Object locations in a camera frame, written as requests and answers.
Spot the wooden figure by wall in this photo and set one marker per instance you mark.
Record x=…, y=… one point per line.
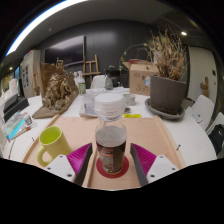
x=204, y=87

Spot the round ceiling spotlight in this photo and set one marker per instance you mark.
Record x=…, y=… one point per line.
x=184, y=33

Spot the long ceiling light strip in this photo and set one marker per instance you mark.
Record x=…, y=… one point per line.
x=33, y=23

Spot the black backpack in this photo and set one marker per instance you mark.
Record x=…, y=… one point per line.
x=217, y=138

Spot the brown cardboard box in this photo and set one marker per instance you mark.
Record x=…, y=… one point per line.
x=138, y=78

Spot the red box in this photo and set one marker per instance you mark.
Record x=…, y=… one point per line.
x=136, y=61

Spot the wooden easel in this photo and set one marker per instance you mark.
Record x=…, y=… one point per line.
x=91, y=68

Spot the yellow label strip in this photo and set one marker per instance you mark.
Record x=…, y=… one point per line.
x=131, y=115

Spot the small white cup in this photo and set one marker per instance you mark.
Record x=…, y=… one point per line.
x=129, y=99

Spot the wrapped newspaper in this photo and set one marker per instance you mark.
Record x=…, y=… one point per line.
x=87, y=103

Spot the flat round red coaster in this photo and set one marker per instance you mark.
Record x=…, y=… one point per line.
x=100, y=170

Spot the black box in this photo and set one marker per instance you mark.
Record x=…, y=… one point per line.
x=15, y=106

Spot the yellow-green mug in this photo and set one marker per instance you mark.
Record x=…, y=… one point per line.
x=53, y=143

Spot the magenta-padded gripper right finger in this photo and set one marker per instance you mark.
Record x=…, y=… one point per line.
x=161, y=166

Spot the small jar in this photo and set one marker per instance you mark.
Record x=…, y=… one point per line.
x=28, y=120

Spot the golden sculpture on wooden base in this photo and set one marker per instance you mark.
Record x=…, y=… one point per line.
x=60, y=90

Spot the white spray bottle green label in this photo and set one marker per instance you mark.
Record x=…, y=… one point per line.
x=82, y=86

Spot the dried plant in grey pot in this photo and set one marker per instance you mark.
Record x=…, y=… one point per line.
x=166, y=93

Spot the beige cabinet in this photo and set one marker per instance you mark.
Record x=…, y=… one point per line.
x=30, y=73

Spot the grey plant saucer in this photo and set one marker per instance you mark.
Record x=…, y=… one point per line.
x=165, y=115

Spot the clear bottle with dark drink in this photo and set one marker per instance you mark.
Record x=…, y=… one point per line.
x=111, y=143

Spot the black wall screen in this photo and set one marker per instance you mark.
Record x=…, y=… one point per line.
x=66, y=51

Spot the colourful book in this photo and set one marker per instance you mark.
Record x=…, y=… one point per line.
x=15, y=126

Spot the light wooden board with rails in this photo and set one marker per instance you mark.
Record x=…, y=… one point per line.
x=146, y=133

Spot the paint brush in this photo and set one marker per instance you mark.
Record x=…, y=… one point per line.
x=23, y=131

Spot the white chair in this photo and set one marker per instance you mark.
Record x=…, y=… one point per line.
x=203, y=110
x=218, y=118
x=97, y=81

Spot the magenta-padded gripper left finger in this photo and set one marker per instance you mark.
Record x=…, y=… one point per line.
x=60, y=166

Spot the grey spray bottle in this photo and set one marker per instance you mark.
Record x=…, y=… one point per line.
x=109, y=82

